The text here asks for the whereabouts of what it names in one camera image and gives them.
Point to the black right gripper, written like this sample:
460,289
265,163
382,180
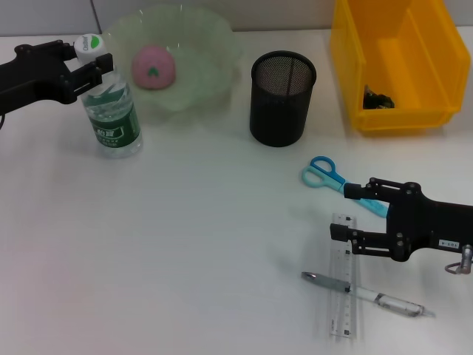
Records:
421,222

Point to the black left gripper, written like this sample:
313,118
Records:
33,77

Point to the clear water bottle green label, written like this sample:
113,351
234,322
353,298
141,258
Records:
114,125

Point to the green plastic wrapper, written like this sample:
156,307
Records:
377,100

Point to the blue scissors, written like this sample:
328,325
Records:
321,172

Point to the clear plastic ruler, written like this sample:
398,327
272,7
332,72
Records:
343,296

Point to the clear pen silver grip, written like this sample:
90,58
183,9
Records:
369,295

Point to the black mesh pen holder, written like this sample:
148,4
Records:
281,103

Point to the translucent green plastic bowl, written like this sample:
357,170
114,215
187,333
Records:
199,74

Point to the yellow plastic storage bin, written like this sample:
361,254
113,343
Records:
403,59

